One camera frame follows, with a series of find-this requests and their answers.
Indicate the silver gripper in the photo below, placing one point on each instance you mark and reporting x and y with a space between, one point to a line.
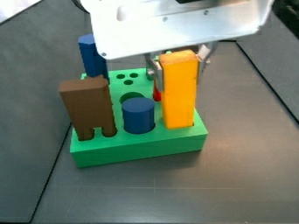
133 27

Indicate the yellow rectangular block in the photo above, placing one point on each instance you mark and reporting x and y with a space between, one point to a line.
181 68

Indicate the green peg board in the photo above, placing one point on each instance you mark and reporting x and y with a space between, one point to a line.
125 147

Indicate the red square block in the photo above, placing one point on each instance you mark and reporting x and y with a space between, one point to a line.
157 92

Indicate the short blue cylinder peg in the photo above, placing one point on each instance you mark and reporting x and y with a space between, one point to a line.
138 115

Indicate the tall blue hexagonal peg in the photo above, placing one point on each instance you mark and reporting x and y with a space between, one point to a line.
95 63

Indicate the brown two-legged block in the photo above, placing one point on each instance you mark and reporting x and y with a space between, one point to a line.
87 101

